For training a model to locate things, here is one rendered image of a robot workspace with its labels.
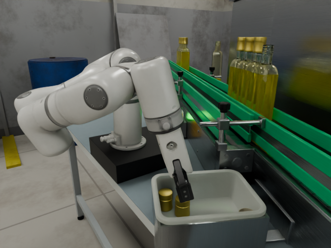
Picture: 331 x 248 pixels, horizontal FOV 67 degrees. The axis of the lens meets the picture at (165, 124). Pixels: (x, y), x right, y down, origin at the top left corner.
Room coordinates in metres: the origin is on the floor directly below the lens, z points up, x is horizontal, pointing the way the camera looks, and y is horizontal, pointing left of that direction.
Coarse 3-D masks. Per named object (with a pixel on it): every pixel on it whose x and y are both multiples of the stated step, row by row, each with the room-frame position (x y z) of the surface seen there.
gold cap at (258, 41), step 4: (256, 40) 0.75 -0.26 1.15; (260, 40) 0.75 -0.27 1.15; (264, 40) 0.75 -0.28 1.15; (256, 44) 0.75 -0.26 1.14; (260, 44) 0.75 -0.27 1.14; (264, 44) 0.75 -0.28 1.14; (256, 48) 0.75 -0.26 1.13; (260, 48) 0.75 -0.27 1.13; (256, 52) 0.75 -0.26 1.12; (260, 52) 0.75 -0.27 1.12
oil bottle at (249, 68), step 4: (248, 64) 0.77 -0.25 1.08; (252, 64) 0.75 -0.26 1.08; (256, 64) 0.74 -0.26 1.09; (248, 68) 0.76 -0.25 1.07; (252, 68) 0.74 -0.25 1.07; (248, 72) 0.75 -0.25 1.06; (244, 76) 0.78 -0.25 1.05; (248, 76) 0.75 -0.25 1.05; (244, 80) 0.78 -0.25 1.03; (248, 80) 0.75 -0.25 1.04; (244, 84) 0.77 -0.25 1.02; (248, 84) 0.75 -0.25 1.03; (244, 88) 0.77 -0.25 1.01; (248, 88) 0.74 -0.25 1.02; (244, 92) 0.77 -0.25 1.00; (248, 92) 0.74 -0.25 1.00; (244, 96) 0.76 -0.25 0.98; (248, 96) 0.74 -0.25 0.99; (244, 100) 0.76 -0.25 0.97; (248, 100) 0.74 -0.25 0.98; (244, 104) 0.76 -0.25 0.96
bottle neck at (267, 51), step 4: (264, 48) 0.70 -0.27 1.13; (268, 48) 0.69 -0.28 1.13; (272, 48) 0.69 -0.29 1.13; (264, 52) 0.70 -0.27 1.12; (268, 52) 0.69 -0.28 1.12; (272, 52) 0.69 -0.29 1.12; (264, 56) 0.70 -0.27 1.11; (268, 56) 0.69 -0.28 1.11; (264, 60) 0.70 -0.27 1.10; (268, 60) 0.69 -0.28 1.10
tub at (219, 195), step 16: (160, 176) 0.53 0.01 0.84; (192, 176) 0.54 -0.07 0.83; (208, 176) 0.55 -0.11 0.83; (224, 176) 0.55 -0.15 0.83; (240, 176) 0.53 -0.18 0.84; (176, 192) 0.53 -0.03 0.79; (208, 192) 0.54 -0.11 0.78; (224, 192) 0.55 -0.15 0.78; (240, 192) 0.50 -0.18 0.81; (160, 208) 0.41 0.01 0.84; (192, 208) 0.50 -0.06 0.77; (208, 208) 0.50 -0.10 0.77; (224, 208) 0.50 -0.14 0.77; (240, 208) 0.49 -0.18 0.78; (256, 208) 0.43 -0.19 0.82; (176, 224) 0.37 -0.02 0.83
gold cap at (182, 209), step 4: (176, 196) 0.48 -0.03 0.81; (176, 200) 0.47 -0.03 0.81; (176, 204) 0.47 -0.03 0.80; (180, 204) 0.46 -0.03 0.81; (184, 204) 0.46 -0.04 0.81; (188, 204) 0.47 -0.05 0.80; (176, 208) 0.47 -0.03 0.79; (180, 208) 0.46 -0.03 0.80; (184, 208) 0.46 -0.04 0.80; (188, 208) 0.47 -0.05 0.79; (176, 212) 0.47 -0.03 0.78; (180, 212) 0.46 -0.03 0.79; (184, 212) 0.46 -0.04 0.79; (188, 212) 0.47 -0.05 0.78; (176, 216) 0.47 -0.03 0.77; (180, 216) 0.46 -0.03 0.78; (184, 216) 0.46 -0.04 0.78
